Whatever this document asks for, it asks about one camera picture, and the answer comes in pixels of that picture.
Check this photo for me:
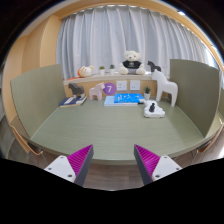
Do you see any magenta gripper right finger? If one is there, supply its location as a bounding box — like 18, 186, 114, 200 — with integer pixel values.
134, 144, 181, 185

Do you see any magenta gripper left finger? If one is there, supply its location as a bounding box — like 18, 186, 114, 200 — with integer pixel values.
45, 145, 94, 186

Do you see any left wooden chair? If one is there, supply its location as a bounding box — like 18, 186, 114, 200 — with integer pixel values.
11, 126, 43, 155

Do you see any wooden chair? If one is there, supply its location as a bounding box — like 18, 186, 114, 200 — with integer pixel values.
197, 123, 224, 153
11, 126, 43, 155

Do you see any right wooden chair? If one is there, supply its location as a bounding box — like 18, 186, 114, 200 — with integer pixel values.
197, 123, 224, 153

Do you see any dark blue book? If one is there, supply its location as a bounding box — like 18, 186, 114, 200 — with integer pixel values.
59, 97, 86, 107

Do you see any small potted plant on desk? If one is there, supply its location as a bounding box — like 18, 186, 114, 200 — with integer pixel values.
144, 86, 151, 100

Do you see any light blue book underneath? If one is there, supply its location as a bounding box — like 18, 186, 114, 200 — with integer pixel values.
104, 96, 137, 106

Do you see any bright blue book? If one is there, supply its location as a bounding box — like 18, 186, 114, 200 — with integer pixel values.
114, 93, 144, 103

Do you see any dark grey wooden horse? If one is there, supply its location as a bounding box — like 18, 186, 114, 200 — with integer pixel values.
68, 83, 85, 97

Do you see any pink wooden horse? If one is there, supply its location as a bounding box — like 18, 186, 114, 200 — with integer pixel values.
89, 83, 105, 100

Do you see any left green divider panel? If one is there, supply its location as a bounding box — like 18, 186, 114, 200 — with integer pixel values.
11, 64, 66, 137

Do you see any green divider panel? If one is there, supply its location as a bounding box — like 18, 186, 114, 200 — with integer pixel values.
11, 64, 66, 137
170, 59, 220, 137

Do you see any large white wooden horse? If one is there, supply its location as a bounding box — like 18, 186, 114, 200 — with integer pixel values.
152, 70, 178, 107

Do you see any wooden shelf ledge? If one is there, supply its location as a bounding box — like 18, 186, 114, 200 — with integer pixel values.
64, 72, 153, 85

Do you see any purple round number sign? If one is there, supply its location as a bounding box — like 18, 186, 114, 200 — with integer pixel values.
103, 82, 116, 95

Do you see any right green divider panel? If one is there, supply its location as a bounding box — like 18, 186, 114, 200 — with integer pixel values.
170, 59, 220, 137

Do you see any small round plush toy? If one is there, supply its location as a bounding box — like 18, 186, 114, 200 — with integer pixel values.
77, 66, 94, 78

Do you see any small black horse figurine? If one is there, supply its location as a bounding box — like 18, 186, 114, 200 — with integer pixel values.
147, 61, 161, 72

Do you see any small potted plant left shelf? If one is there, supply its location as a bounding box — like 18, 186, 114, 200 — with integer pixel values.
99, 66, 105, 76

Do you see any small potted plant shelf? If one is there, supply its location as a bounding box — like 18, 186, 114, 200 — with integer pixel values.
109, 64, 115, 75
99, 66, 105, 76

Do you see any white teddy bear black shirt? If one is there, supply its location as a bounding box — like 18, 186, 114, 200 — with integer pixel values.
119, 51, 146, 75

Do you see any small potted plant middle shelf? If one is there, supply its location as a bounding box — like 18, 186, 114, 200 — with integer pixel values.
109, 64, 115, 75

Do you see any white grey curtain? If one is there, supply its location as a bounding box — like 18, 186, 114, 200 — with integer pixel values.
56, 6, 215, 79

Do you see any white right wall socket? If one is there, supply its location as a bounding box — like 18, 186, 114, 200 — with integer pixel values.
130, 80, 140, 91

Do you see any white wall socket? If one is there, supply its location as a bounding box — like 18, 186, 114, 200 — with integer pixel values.
116, 80, 127, 91
130, 80, 140, 91

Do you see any white left wall socket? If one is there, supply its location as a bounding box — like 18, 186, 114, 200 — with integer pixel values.
116, 80, 127, 91

